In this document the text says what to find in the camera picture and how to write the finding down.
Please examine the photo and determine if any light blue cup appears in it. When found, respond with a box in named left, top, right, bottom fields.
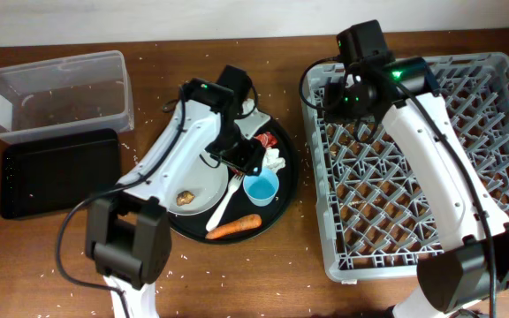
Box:
left=242, top=168, right=279, bottom=207

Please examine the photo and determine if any grey plate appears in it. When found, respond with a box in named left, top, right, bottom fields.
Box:
left=168, top=152, right=229, bottom=216

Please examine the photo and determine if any white plastic fork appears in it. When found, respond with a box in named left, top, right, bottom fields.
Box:
left=206, top=173, right=245, bottom=231

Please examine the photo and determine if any brown food scrap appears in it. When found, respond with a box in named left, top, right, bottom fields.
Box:
left=176, top=191, right=195, bottom=206

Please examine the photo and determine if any round black tray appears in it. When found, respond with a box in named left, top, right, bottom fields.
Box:
left=165, top=112, right=300, bottom=245

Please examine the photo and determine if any orange carrot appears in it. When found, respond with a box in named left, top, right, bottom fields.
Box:
left=205, top=214, right=262, bottom=240

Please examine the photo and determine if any grey dishwasher rack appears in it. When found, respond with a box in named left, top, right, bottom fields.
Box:
left=301, top=52, right=509, bottom=284

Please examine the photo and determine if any black rectangular tray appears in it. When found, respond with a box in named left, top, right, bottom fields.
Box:
left=0, top=129, right=121, bottom=219

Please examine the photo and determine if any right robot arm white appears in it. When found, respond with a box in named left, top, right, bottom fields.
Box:
left=325, top=19, right=509, bottom=317

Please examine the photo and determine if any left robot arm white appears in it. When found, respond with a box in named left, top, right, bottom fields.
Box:
left=86, top=65, right=264, bottom=317

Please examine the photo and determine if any clear plastic bin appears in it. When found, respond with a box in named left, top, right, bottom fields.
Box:
left=0, top=50, right=134, bottom=144

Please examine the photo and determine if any red snack wrapper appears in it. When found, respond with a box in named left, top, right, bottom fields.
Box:
left=255, top=132, right=277, bottom=148

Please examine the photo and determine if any crumpled white napkin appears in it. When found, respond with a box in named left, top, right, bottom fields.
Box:
left=262, top=148, right=286, bottom=173

